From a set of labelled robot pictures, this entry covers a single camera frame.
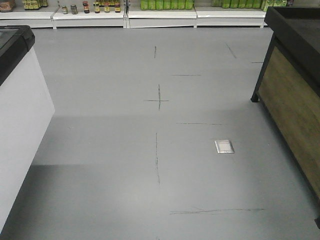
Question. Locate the white chest freezer black lid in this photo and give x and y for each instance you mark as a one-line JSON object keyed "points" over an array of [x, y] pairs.
{"points": [[26, 109]]}

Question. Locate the white store shelf unit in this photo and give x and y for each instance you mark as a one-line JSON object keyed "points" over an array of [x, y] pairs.
{"points": [[70, 13]]}

